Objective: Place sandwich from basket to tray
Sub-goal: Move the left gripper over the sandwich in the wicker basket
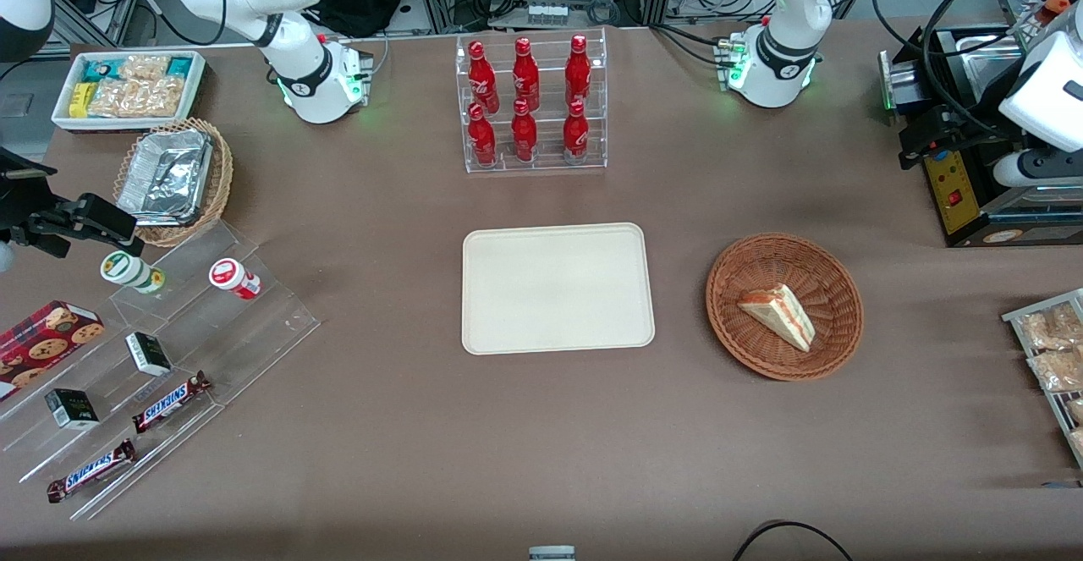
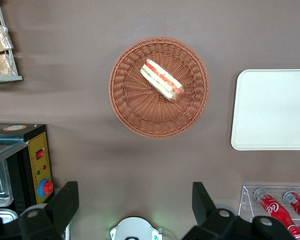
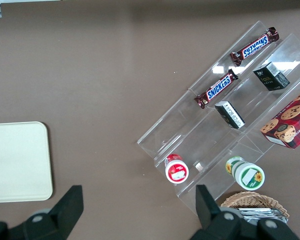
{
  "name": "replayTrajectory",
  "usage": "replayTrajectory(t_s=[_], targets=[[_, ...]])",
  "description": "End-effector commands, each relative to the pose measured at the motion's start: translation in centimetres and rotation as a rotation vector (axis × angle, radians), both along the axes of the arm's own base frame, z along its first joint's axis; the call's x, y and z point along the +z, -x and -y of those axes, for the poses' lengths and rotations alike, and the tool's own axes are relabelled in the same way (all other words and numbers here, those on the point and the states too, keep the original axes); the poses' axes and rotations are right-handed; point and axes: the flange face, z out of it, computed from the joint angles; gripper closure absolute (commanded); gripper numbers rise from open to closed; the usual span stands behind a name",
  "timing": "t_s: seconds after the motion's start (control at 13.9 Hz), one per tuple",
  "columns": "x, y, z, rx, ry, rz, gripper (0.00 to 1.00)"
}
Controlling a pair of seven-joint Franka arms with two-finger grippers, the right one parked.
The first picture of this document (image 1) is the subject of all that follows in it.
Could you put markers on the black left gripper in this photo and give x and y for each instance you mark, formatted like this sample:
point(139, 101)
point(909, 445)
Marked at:
point(970, 127)

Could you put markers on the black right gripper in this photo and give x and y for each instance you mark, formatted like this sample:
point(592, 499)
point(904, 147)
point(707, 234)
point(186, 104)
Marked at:
point(19, 203)

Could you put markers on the triangular sandwich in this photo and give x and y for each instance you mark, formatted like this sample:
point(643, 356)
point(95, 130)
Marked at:
point(783, 316)

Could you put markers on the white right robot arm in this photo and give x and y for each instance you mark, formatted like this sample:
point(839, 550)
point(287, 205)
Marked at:
point(305, 79)

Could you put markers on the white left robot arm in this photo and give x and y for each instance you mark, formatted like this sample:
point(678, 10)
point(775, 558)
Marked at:
point(783, 53)

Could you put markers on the aluminium foil tray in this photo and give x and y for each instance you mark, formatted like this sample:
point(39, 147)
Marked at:
point(165, 176)

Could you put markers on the light wicker basket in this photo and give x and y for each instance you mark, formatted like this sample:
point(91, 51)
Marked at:
point(222, 180)

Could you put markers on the round brown wicker basket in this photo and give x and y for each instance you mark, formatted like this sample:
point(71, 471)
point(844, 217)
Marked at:
point(761, 265)

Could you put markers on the beige plastic tray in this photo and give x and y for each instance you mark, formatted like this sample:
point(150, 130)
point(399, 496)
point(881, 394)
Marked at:
point(554, 290)

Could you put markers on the black food warmer machine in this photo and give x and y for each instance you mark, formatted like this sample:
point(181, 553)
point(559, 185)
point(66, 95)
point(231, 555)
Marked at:
point(952, 197)

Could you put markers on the green lidded yogurt cup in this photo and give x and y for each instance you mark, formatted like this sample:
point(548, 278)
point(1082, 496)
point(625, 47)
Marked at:
point(127, 269)

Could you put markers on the white rectangular snack bin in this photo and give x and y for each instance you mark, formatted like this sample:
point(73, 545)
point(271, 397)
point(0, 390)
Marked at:
point(63, 119)

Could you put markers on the steel warmer pan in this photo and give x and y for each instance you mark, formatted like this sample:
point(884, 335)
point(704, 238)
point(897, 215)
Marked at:
point(986, 45)

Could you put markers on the red plaid cookie box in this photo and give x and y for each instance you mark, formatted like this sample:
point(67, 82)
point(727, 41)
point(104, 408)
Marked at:
point(42, 345)

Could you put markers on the yellow snack packet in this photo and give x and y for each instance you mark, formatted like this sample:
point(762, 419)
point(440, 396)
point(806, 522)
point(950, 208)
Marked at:
point(79, 100)

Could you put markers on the small black carton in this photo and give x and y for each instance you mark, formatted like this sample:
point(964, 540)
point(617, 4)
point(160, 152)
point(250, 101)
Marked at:
point(148, 354)
point(72, 409)

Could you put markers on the large clear cracker bag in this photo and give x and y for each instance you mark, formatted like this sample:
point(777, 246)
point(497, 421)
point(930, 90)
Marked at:
point(135, 97)

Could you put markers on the red lidded yogurt cup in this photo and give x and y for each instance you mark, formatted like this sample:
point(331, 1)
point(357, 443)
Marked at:
point(230, 277)

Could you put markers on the teal snack packet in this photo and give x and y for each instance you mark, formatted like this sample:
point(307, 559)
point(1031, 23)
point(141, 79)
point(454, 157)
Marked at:
point(100, 68)
point(179, 66)

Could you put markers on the small clear cracker bag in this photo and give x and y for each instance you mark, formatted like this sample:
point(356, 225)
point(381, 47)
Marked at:
point(144, 66)

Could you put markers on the clear acrylic stepped display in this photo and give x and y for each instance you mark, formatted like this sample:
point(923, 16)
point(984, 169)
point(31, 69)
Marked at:
point(228, 341)

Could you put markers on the Snickers chocolate bar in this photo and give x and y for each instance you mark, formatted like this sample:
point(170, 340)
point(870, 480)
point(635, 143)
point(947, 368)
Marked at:
point(91, 470)
point(171, 402)

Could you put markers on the clear bag of crackers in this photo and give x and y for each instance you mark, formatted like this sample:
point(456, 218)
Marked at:
point(1058, 368)
point(1078, 442)
point(1076, 410)
point(1049, 328)

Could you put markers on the red cola bottle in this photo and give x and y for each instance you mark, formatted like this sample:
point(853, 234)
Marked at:
point(575, 131)
point(578, 70)
point(481, 136)
point(481, 79)
point(524, 134)
point(525, 74)

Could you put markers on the clear acrylic bottle rack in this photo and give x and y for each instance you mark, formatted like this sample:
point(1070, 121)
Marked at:
point(533, 167)

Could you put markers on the grey power strip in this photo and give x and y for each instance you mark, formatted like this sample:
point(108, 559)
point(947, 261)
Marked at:
point(547, 13)

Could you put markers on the small grey device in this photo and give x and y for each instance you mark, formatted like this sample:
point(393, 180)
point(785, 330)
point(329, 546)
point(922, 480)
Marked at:
point(552, 554)

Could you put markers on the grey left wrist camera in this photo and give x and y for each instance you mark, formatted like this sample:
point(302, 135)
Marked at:
point(1011, 170)

